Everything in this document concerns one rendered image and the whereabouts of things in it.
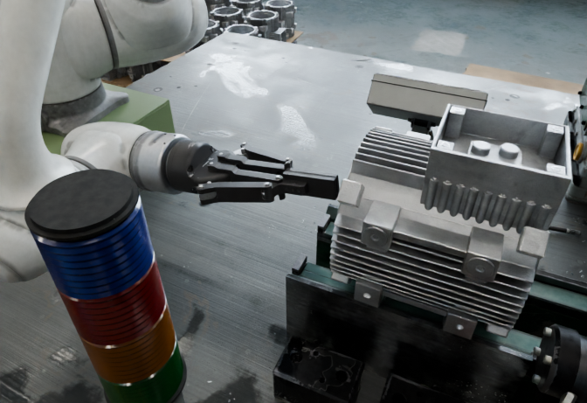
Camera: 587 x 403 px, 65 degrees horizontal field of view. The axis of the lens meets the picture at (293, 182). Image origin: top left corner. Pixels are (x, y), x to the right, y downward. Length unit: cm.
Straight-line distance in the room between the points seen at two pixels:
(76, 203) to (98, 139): 44
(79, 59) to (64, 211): 72
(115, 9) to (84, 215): 72
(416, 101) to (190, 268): 45
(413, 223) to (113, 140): 44
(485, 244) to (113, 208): 33
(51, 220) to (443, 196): 35
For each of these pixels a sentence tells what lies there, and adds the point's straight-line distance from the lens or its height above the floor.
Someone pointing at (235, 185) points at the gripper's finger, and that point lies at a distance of 59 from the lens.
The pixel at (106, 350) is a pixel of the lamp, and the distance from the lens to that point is 34.
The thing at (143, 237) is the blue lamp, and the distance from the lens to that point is 29.
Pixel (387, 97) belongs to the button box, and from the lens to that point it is 73.
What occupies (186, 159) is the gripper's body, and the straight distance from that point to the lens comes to 64.
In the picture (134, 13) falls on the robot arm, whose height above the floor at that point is 112.
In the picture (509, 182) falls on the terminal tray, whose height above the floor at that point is 113.
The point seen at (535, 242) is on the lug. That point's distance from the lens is 48.
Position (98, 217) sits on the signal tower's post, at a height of 122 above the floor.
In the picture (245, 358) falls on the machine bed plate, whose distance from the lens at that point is 69.
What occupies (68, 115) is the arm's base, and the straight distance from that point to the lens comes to 102.
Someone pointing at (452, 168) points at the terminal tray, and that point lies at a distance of 46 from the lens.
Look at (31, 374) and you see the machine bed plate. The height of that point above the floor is 80.
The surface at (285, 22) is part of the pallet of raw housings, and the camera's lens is 303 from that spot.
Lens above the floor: 138
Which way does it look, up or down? 37 degrees down
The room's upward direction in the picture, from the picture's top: straight up
